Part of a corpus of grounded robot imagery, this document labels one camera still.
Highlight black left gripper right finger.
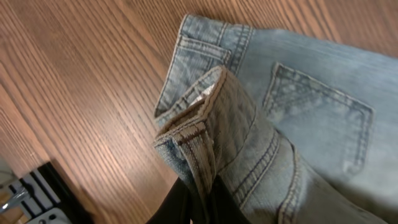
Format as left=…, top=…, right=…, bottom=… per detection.
left=207, top=175, right=250, bottom=224

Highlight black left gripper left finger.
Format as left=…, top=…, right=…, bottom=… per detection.
left=146, top=178, right=193, bottom=224

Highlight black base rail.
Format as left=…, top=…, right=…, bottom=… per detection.
left=1, top=162, right=94, bottom=224

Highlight light blue denim shorts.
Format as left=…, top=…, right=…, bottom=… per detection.
left=154, top=15, right=397, bottom=223

